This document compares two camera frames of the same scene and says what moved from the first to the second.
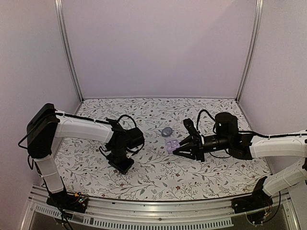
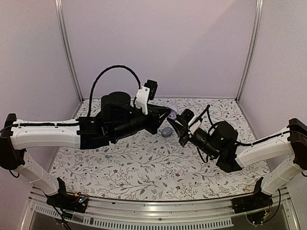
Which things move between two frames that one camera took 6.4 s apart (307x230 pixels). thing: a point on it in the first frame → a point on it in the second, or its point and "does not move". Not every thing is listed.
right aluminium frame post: (251, 49) does not move
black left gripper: (123, 169) → (155, 115)
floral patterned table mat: (86, 170) does not move
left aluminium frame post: (60, 16) does not move
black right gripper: (195, 154) → (183, 133)
